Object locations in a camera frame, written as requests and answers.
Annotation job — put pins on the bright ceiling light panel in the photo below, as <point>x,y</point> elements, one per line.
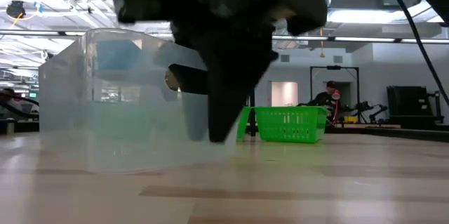
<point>365,15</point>

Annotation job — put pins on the blue plastic slotted basket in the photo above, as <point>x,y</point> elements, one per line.
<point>115,55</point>

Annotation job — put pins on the red white desk lamp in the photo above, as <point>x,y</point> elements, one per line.
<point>336,95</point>

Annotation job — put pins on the long ceiling light strip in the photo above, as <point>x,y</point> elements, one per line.
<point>75,33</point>
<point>365,39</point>

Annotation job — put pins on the grey wall vent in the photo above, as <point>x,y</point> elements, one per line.
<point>337,59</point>
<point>285,58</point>

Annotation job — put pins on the clear plastic storage bin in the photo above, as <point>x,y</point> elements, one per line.
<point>122,139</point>

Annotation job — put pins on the person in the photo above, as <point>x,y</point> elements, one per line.
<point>324,100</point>

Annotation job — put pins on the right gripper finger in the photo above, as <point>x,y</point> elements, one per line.
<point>231,83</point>
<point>189,80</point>

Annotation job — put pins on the dark background workbench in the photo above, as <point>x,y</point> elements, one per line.
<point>386,131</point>

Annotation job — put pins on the black background cabinet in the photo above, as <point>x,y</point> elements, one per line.
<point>407,103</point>

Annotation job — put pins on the black background robot arm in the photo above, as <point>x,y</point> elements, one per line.
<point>372,110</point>

